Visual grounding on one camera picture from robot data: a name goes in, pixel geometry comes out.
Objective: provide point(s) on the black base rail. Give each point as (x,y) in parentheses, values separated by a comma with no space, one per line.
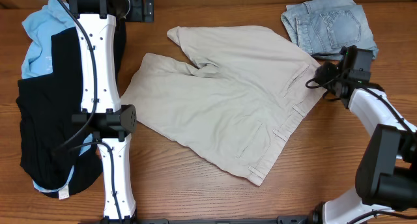
(276,220)

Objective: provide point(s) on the black garment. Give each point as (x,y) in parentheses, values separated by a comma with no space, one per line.
(60,160)

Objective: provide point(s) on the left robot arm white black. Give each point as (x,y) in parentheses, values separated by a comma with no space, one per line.
(101,113)

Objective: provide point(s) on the folded denim shorts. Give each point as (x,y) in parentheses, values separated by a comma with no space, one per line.
(323,27)

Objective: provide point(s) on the light blue shirt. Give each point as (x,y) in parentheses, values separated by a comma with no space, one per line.
(50,20)

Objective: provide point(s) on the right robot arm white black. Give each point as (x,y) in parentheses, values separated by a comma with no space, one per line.
(385,180)

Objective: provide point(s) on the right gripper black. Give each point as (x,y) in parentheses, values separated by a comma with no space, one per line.
(322,75)

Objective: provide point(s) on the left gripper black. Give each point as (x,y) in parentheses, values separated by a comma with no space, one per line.
(143,8)

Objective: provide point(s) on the beige shorts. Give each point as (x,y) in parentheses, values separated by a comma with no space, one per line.
(236,101)

